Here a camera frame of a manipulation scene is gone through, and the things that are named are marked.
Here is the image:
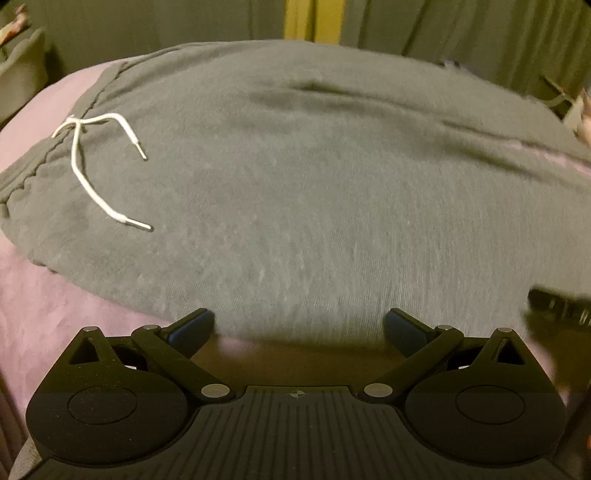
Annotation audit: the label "grey sweatpants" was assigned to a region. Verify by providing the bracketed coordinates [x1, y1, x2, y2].
[1, 41, 590, 344]

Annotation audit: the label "pink plush blanket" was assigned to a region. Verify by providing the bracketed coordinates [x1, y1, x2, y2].
[0, 62, 591, 416]

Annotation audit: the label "grey curtain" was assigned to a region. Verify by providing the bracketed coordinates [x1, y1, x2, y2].
[27, 1, 590, 95]

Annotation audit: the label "yellow curtain strip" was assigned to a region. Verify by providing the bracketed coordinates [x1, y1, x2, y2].
[283, 0, 346, 45]

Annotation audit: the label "white drawstring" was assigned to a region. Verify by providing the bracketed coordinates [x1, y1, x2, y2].
[51, 112, 153, 232]

